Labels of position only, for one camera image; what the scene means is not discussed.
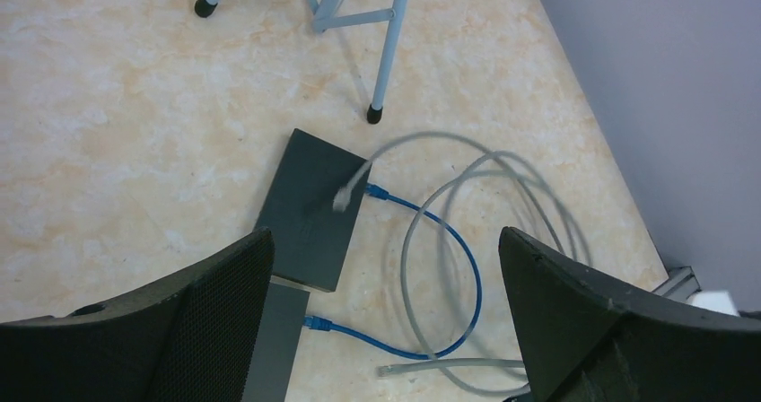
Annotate grey cable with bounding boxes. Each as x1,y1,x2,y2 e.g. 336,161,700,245
331,130,594,398

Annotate blue ethernet cable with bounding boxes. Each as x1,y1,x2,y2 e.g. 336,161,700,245
302,182,484,362

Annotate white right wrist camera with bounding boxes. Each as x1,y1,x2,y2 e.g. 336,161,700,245
687,291,739,317

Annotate black network switch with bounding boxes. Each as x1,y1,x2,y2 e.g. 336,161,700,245
256,128,369,293

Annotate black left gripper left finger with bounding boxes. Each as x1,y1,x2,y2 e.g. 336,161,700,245
1,229,275,401

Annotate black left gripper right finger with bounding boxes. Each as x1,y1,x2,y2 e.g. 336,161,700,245
498,227,760,401

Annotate black mat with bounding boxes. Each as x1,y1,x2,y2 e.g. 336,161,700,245
241,283,310,401

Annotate light blue tripod stand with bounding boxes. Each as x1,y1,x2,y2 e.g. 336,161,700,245
181,0,408,125

